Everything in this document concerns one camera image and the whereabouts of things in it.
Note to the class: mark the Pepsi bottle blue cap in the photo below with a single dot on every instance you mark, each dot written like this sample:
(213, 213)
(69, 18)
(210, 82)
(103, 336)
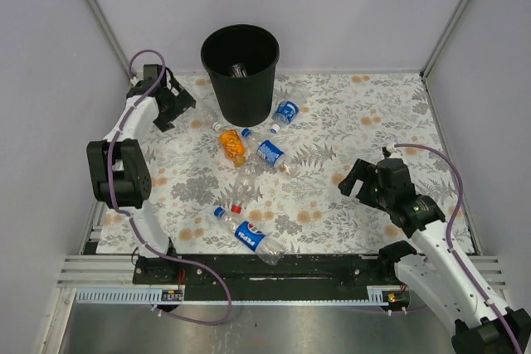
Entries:
(264, 246)

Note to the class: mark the floral table mat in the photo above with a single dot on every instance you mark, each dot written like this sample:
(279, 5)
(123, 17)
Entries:
(345, 117)

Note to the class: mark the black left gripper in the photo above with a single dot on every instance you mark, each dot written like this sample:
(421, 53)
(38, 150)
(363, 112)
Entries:
(182, 100)

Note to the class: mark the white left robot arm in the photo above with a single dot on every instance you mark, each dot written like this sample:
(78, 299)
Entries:
(119, 173)

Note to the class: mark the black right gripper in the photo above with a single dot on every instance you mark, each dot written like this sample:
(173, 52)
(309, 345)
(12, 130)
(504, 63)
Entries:
(362, 171)

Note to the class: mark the clear bottle white cap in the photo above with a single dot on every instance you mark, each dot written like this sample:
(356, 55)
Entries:
(209, 116)
(238, 71)

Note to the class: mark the orange juice bottle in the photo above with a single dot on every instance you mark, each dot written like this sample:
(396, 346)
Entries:
(233, 147)

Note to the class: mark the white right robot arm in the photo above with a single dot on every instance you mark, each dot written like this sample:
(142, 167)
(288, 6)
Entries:
(431, 263)

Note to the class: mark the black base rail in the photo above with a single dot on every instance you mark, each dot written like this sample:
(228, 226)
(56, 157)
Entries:
(296, 278)

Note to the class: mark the black plastic bin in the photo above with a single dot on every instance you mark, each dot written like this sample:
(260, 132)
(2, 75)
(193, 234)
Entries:
(244, 102)

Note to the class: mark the clear bottle red cap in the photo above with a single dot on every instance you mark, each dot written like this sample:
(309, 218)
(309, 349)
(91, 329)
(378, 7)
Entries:
(245, 190)

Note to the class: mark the white slotted cable duct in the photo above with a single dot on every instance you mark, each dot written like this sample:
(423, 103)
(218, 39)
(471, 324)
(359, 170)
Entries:
(130, 296)

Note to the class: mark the blue label bottle white cap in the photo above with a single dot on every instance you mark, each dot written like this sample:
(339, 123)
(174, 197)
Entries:
(289, 107)

